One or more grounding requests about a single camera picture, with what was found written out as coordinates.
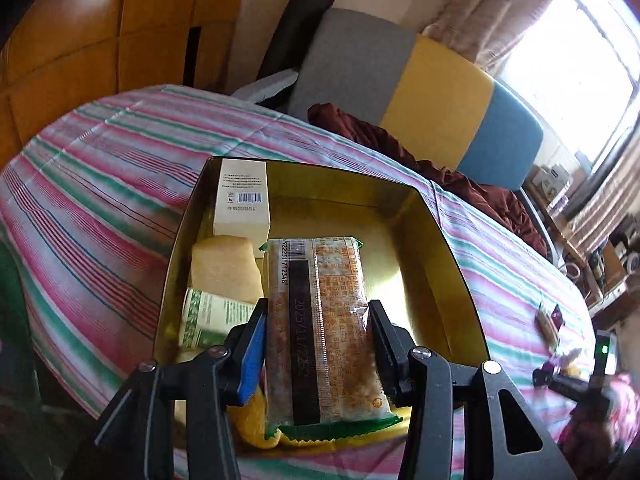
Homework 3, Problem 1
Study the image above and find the white plush item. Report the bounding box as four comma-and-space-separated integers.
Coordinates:
552, 347, 583, 376

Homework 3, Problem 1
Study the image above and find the cream box with barcode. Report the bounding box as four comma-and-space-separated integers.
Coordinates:
213, 158, 272, 241

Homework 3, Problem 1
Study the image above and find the wooden wardrobe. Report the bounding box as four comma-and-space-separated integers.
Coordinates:
0, 0, 253, 162

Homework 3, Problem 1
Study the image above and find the green tea box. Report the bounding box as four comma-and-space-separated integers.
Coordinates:
179, 287, 258, 353

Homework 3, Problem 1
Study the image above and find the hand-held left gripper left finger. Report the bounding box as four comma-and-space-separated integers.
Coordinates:
75, 297, 269, 480

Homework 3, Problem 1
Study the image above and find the cream knit sock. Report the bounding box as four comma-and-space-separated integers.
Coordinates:
190, 235, 265, 306

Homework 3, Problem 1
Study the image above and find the patterned beige curtain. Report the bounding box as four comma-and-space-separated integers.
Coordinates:
570, 135, 640, 257
425, 0, 582, 67

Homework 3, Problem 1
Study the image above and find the orange snack packet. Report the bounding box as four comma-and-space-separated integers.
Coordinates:
259, 236, 403, 443

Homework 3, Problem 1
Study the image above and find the cluttered shelf unit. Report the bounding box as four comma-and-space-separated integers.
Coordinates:
585, 230, 640, 312

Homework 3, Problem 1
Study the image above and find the black upright cushion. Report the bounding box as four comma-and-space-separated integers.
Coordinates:
255, 0, 338, 81

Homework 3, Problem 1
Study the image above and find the red box with gold interior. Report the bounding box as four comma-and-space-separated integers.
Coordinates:
152, 156, 490, 368

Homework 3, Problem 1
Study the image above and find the window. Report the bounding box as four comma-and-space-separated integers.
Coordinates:
500, 0, 640, 162

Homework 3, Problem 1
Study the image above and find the yellow snack packet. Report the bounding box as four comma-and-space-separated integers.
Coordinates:
227, 390, 402, 452

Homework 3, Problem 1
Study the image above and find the small brown packet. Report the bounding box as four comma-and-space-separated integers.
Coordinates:
535, 307, 559, 347

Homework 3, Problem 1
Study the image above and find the dark red blanket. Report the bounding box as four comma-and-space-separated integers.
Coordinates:
307, 103, 548, 257

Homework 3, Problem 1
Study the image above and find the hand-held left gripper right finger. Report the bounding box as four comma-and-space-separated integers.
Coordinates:
367, 299, 576, 480

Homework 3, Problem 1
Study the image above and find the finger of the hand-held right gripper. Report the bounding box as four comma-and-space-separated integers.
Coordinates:
532, 366, 601, 397

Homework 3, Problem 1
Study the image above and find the white carton box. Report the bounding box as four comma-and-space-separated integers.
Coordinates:
532, 165, 574, 199

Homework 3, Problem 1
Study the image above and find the grey yellow blue headboard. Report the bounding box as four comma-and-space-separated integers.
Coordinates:
285, 7, 545, 192

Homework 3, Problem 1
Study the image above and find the wooden desk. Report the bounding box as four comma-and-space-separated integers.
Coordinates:
540, 195, 602, 307

